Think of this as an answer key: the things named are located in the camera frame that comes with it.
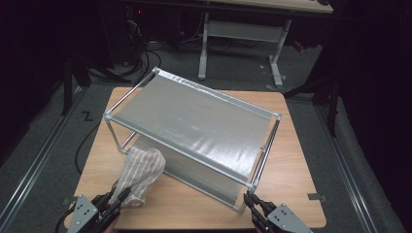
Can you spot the grey tape piece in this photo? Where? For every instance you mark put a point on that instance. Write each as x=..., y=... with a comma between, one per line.
x=68, y=201
x=316, y=196

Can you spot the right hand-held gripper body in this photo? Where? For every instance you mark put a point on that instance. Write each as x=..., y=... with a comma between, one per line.
x=285, y=220

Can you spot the desk with white legs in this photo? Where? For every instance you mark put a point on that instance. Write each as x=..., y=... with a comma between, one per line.
x=243, y=30

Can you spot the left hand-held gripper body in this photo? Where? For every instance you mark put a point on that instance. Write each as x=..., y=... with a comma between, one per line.
x=85, y=213

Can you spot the metal floor rail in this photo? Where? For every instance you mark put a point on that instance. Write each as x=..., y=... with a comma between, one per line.
x=40, y=155
x=342, y=168

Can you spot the black metal stand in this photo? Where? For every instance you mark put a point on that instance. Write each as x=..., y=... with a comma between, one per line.
x=333, y=106
x=67, y=84

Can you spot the small red object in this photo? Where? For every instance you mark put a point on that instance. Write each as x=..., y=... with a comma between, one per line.
x=298, y=46

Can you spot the grey two-tier rack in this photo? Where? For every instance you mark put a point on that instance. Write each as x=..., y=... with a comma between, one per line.
x=194, y=119

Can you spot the beige striped cleaning mitt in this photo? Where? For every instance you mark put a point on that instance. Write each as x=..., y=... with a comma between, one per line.
x=142, y=168

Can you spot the dark computer tower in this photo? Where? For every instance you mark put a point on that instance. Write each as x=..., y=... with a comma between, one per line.
x=134, y=48

